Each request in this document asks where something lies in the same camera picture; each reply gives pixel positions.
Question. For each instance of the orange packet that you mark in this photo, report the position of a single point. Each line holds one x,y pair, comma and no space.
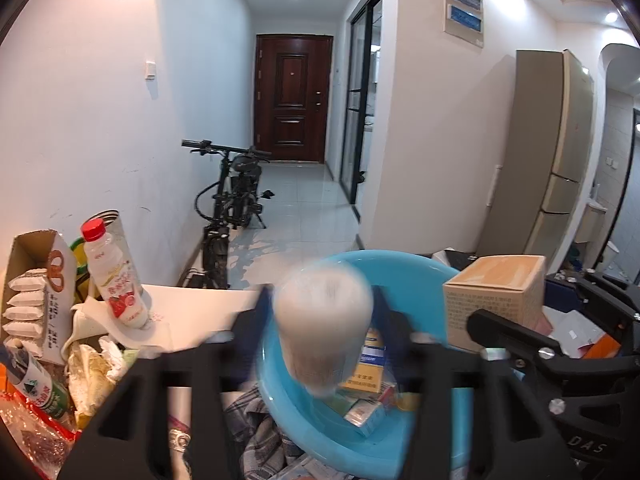
602,346

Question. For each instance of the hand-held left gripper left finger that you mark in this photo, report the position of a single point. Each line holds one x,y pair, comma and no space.
240,332

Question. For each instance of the black paper bag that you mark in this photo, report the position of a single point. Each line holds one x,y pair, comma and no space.
452,260

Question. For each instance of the beige refrigerator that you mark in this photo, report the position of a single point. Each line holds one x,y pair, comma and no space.
540,160

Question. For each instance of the red plastic bag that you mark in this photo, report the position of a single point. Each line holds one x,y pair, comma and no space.
30,440

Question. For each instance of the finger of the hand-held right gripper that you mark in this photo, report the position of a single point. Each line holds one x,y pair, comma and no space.
510,335
610,297

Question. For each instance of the white plastic jar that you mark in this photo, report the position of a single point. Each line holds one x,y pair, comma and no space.
320,320

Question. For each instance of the blue plastic basin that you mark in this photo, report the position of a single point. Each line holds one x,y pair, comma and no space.
320,440

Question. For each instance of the wall electrical panel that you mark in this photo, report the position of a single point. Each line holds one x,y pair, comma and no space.
462,10

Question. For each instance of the white and green medicine box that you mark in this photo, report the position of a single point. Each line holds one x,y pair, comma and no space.
364,414

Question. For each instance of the dark blue box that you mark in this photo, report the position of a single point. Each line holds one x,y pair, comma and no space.
559,292

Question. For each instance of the white wall strip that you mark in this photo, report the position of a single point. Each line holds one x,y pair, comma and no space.
494,185

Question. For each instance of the white light switch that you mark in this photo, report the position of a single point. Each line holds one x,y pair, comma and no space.
150,69

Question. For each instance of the cylindrical tin can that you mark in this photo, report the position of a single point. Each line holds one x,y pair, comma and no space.
119,230

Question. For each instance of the round ceiling light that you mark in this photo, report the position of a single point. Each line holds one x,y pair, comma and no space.
611,16

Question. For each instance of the black electric bicycle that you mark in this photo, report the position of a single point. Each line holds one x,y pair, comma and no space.
227,205

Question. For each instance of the cream cloth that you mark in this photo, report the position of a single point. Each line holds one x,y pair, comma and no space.
155,325

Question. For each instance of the open cardboard snack box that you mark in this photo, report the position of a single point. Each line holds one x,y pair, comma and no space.
57,280

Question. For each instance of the yellow and blue medicine box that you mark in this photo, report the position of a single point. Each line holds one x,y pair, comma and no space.
371,357

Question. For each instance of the white paper sheet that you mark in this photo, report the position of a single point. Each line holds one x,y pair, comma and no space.
575,330

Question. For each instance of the red cap milk bottle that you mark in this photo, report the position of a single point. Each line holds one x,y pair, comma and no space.
117,285

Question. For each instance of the row of white snack packets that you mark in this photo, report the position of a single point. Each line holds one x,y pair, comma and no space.
25,305

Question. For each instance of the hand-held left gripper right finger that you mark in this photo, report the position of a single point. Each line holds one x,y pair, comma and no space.
397,327

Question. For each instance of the green and white bottle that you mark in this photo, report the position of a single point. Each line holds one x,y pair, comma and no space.
37,380

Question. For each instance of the black framed glass door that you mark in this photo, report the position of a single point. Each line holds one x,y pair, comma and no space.
360,105

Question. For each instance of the brown wooden door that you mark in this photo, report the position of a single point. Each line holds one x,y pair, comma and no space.
292,97

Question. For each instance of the tan cardboard box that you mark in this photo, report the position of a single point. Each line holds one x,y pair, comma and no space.
500,285

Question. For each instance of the grey plaid cloth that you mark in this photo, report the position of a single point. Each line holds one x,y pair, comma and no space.
265,435

